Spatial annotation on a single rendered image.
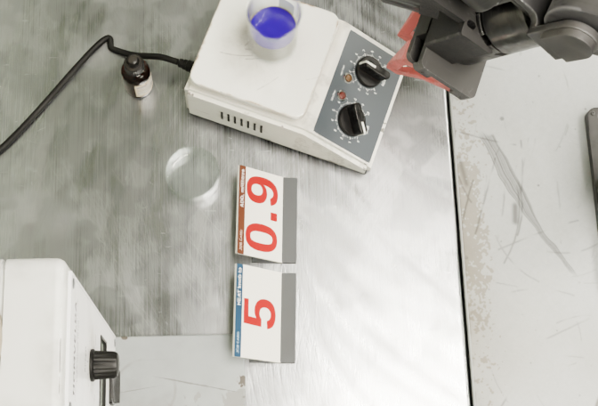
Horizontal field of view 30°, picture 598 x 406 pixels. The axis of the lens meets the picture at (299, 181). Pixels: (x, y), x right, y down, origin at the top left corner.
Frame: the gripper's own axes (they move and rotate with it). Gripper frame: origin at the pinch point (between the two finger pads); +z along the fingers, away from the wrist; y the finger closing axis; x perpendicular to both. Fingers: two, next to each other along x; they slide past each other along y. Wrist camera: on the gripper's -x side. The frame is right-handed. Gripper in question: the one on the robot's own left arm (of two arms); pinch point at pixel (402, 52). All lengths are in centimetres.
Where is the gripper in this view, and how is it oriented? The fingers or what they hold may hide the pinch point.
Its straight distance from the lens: 108.1
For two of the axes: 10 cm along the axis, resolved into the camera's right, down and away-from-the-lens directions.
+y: -3.3, 9.0, -2.9
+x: 7.8, 4.3, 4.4
